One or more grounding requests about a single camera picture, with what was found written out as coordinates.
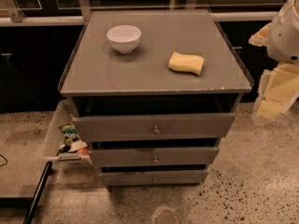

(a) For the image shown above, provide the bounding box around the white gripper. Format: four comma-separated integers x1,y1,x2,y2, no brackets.
249,23,299,122

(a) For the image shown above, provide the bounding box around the grey top drawer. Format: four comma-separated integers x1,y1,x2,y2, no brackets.
72,113,235,142

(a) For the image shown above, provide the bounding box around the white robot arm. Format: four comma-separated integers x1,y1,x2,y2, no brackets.
249,0,299,124

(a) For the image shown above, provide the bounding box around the grey middle drawer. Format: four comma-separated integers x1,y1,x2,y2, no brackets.
89,147,219,167

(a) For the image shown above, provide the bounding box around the grey drawer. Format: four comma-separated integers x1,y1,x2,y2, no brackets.
99,170,208,187
72,113,235,142
89,147,219,167

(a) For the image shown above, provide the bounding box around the grey bottom drawer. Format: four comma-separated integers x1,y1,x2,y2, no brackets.
99,170,208,187

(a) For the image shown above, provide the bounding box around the green snack bag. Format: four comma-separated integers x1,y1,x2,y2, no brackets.
59,123,79,146

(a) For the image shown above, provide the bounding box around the black pole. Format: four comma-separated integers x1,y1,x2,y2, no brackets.
22,161,53,224

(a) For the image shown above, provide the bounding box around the grey drawer cabinet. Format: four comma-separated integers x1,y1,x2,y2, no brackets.
60,9,253,174

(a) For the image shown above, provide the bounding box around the black cable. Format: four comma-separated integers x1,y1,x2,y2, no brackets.
0,152,9,168

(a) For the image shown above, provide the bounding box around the yellow sponge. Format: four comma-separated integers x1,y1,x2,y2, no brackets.
168,52,205,76

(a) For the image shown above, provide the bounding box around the white ceramic bowl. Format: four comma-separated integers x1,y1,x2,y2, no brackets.
107,25,142,54

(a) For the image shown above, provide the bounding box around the white railing bar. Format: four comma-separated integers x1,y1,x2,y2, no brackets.
0,11,278,27

